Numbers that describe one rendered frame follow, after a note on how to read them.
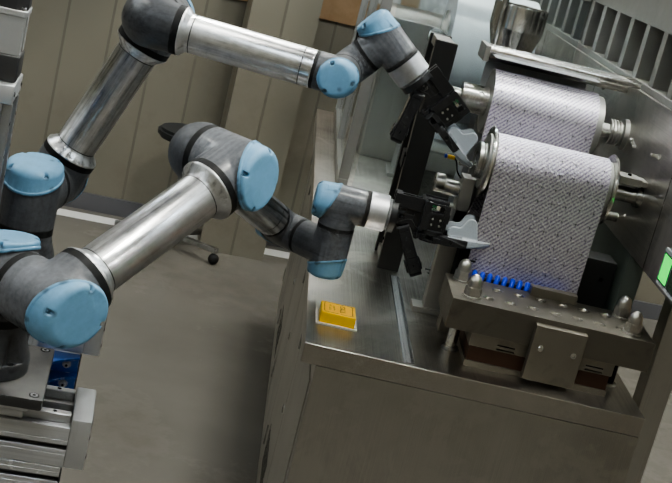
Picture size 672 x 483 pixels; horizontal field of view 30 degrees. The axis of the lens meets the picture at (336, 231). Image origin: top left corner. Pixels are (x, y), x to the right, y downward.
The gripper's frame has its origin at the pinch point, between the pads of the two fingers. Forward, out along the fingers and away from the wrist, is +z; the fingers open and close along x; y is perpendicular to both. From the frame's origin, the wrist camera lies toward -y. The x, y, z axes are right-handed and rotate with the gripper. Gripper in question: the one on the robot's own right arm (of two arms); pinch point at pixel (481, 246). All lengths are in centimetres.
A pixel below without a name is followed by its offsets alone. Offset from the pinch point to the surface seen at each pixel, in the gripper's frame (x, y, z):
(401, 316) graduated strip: 1.6, -18.9, -11.9
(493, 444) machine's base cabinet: -25.9, -30.7, 7.5
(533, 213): -0.3, 9.1, 8.2
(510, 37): 72, 36, 6
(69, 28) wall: 328, -26, -146
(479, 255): -0.2, -1.9, 0.0
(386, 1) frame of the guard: 102, 36, -24
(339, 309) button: -10.0, -16.6, -25.8
